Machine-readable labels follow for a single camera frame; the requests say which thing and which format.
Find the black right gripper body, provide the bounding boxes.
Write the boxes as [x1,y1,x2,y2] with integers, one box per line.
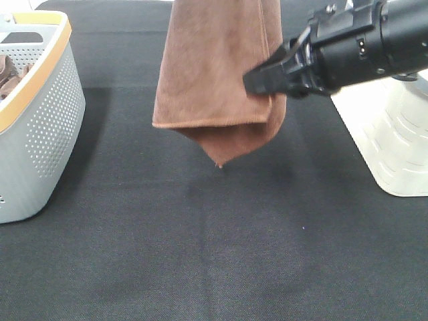
[282,6,378,98]

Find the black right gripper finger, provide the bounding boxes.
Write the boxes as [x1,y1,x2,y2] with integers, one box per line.
[243,45,294,94]

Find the brown towel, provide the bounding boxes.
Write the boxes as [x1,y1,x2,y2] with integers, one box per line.
[152,1,286,167]

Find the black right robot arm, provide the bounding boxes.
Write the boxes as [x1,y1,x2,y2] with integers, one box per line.
[243,1,427,98]

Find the white basket grey rim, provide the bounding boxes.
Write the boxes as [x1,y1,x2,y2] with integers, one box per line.
[332,69,427,197]

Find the black table cloth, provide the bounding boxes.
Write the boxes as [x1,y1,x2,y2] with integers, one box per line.
[1,1,427,320]

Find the grey basket orange rim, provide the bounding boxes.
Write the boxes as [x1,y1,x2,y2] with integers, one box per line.
[1,11,86,223]

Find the brown towels in basket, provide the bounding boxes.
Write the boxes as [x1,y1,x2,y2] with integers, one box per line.
[1,55,33,101]

